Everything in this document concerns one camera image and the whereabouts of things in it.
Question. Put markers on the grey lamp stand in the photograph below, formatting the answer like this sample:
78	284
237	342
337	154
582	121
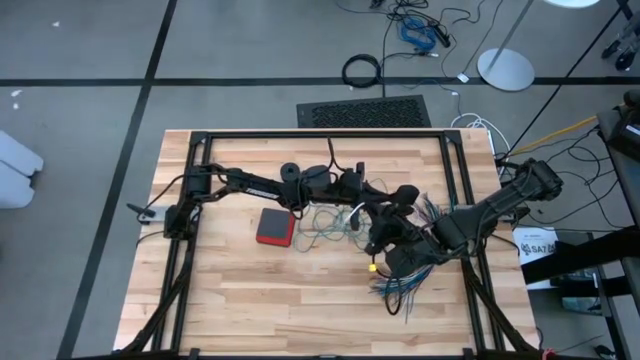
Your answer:
505	70

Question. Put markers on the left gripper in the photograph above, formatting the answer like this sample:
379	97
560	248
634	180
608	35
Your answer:
320	185

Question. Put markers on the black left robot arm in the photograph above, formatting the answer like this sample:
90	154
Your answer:
260	191

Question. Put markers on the red box with black base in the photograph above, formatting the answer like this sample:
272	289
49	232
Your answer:
275	227

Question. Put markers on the black perforated computer case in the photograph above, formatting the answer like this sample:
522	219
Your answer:
364	112

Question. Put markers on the white printed sign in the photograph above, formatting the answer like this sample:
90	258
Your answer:
537	245

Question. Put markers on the white bulky object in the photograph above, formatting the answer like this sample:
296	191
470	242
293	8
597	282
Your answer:
17	170

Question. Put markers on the black metal stand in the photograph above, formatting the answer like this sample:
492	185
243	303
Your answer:
580	255

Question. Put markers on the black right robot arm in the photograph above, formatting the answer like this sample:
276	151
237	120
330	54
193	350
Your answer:
500	205

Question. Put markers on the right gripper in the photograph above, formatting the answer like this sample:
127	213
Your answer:
395	232

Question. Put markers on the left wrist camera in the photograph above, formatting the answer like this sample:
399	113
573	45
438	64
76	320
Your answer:
355	175

